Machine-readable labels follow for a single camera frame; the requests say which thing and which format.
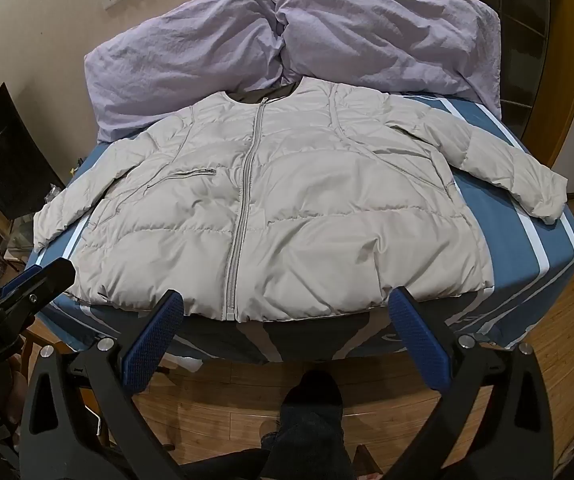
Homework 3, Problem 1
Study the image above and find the wooden door frame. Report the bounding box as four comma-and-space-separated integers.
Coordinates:
446, 0, 574, 197

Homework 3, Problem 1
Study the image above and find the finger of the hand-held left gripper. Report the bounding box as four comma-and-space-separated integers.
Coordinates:
14, 258, 76, 324

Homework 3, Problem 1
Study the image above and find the person's dark leg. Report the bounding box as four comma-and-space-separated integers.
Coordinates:
261, 370, 346, 480

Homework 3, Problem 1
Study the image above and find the glass top bedside cabinet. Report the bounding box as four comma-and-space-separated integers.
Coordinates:
3, 214, 38, 258

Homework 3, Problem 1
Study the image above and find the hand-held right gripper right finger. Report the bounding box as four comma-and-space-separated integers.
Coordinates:
389, 287, 556, 480

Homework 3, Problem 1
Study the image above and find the large lilac pillow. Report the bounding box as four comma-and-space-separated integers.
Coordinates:
83, 0, 290, 142

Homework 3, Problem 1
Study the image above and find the person's left hand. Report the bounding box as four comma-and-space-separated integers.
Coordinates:
0, 355, 26, 436

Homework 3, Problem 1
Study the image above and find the beige puffer jacket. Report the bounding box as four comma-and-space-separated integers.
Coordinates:
33, 76, 569, 324

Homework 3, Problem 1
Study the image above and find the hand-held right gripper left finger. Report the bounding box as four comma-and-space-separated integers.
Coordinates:
19, 288, 186, 480

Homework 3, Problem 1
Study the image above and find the blue white striped bed sheet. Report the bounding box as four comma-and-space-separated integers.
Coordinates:
23, 94, 574, 365

